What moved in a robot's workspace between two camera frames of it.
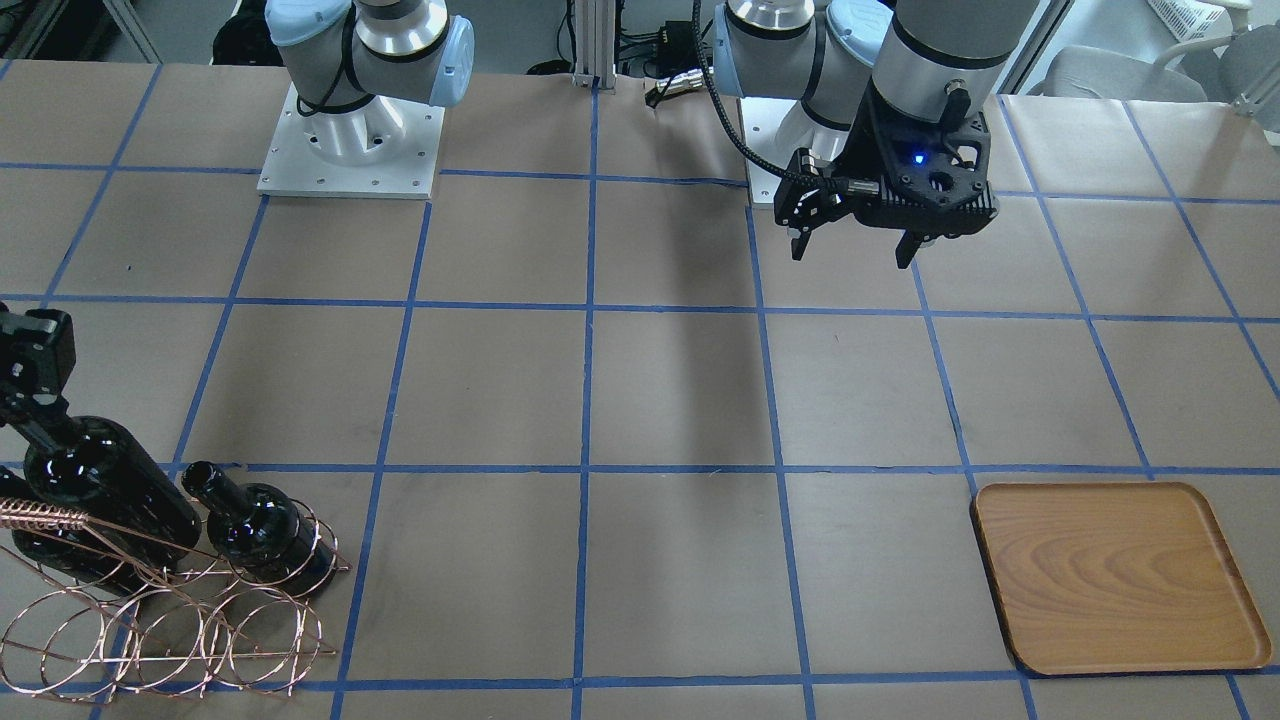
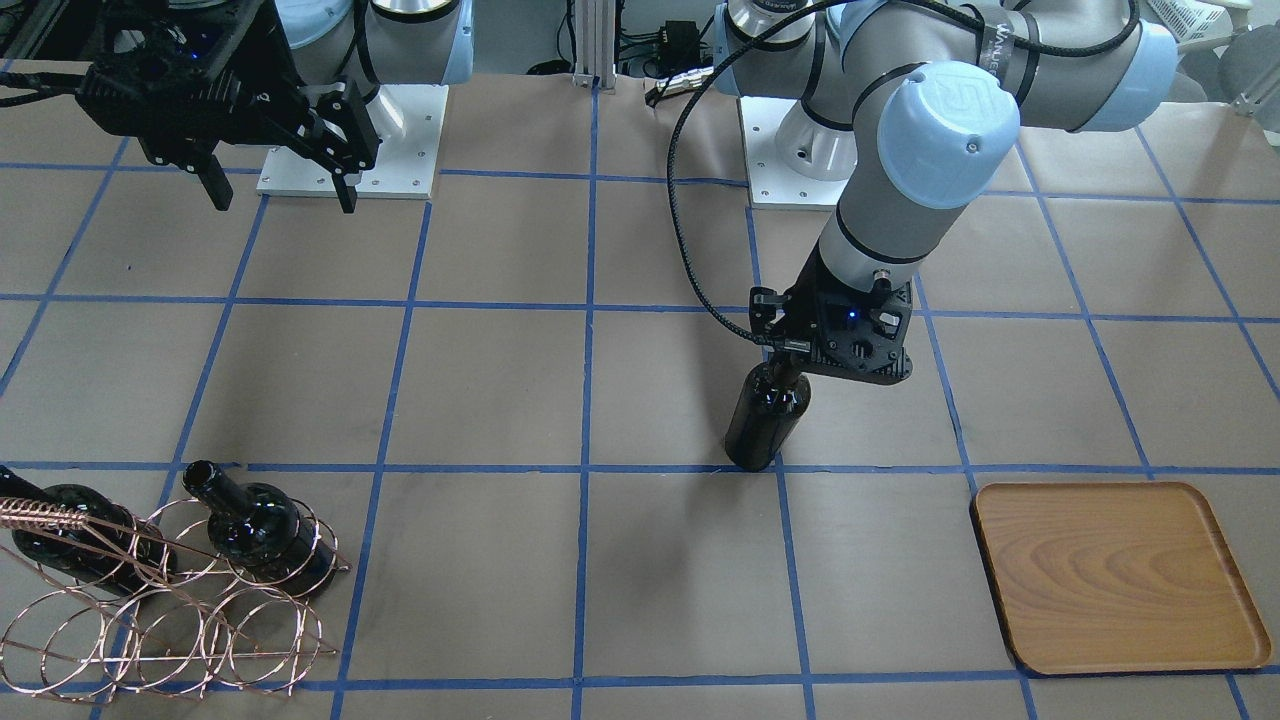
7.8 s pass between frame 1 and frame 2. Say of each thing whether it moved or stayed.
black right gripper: moved
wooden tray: stayed
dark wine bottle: moved
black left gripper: moved
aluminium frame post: stayed
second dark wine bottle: stayed
